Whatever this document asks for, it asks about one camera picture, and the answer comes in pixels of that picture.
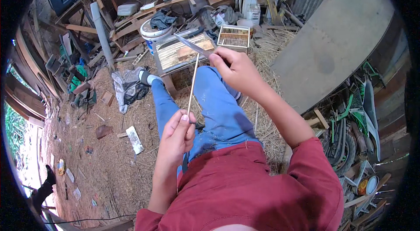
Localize person's left hand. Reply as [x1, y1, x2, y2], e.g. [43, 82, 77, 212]
[160, 109, 197, 163]

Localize person's right hand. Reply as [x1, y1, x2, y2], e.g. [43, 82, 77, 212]
[209, 47, 264, 100]

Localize thin bamboo stick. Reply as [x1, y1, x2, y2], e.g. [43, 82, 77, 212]
[187, 54, 200, 116]

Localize steel blade knife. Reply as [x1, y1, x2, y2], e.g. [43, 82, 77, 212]
[173, 33, 231, 68]

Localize wooden bird cage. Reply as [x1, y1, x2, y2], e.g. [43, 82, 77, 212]
[217, 25, 251, 53]

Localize white flat board piece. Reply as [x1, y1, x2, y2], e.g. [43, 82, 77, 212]
[126, 126, 145, 155]

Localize person's legs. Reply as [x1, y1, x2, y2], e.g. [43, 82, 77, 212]
[138, 65, 264, 176]

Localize wooden block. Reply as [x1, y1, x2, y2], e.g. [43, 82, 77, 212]
[176, 39, 215, 61]

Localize white plastic jug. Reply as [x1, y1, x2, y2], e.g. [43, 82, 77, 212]
[246, 3, 262, 26]

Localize grey crumpled plastic sheet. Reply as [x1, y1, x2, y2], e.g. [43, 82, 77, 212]
[111, 67, 151, 114]

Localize small wooden work bench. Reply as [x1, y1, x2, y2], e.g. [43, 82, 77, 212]
[152, 30, 217, 98]

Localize brown broken tile piece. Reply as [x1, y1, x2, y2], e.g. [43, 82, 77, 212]
[95, 124, 114, 140]

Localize small plywood square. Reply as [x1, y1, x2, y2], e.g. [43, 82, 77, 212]
[100, 90, 115, 106]

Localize person's body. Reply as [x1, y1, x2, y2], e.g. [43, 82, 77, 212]
[135, 137, 345, 231]

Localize white plastic bucket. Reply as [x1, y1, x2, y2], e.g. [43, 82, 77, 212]
[140, 18, 174, 56]

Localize dark grey cloth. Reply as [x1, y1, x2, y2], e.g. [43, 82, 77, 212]
[150, 11, 177, 31]

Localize large grey board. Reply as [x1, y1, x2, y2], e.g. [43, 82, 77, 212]
[270, 0, 396, 115]

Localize green power tool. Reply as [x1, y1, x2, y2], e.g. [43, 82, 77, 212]
[70, 82, 98, 109]

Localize green and white motorbike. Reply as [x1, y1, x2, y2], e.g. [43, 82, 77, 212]
[320, 61, 386, 177]

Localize grey plastic pipe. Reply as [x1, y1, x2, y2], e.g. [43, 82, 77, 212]
[90, 2, 116, 71]

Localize white plastic canister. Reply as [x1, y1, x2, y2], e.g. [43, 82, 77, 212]
[117, 3, 138, 17]

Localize black animal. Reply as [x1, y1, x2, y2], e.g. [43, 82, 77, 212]
[30, 164, 57, 216]

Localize open paint can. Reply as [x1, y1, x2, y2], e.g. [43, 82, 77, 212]
[357, 175, 380, 196]

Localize black cable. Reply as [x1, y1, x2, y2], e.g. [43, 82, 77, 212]
[42, 214, 137, 225]

